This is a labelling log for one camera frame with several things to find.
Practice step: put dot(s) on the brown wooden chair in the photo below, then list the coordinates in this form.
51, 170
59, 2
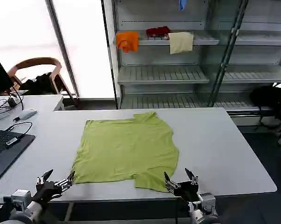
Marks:
51, 67

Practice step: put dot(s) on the dark grey laptop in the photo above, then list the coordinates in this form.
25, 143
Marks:
7, 149

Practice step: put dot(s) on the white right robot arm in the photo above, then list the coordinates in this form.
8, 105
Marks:
205, 207

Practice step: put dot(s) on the black power adapter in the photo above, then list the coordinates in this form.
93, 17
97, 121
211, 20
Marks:
11, 102

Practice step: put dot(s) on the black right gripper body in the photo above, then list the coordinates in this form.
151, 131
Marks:
188, 191

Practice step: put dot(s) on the grey metal shelf with cloths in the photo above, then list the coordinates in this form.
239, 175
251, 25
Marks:
163, 74

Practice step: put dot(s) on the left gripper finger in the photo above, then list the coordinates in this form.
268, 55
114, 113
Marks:
45, 177
65, 182

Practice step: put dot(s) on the black bag on chair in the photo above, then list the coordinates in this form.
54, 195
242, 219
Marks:
39, 84

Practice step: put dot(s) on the white usb dongle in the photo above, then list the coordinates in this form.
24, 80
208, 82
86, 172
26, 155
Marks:
11, 141

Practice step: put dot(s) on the black backpack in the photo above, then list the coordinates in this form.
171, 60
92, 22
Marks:
268, 100

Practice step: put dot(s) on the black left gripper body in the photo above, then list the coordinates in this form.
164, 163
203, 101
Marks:
45, 190

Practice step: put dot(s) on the lime green t-shirt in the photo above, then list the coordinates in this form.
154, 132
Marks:
126, 149

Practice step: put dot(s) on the grey shelf behind glass door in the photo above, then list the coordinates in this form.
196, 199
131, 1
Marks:
252, 70

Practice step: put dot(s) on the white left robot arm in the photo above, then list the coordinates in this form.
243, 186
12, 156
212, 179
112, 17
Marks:
26, 210

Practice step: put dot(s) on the grey window post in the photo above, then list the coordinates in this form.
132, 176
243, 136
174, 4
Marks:
63, 51

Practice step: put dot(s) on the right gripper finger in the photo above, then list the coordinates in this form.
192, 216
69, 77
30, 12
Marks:
192, 179
170, 185

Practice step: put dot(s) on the white computer mouse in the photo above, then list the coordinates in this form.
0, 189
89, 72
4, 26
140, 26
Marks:
27, 114

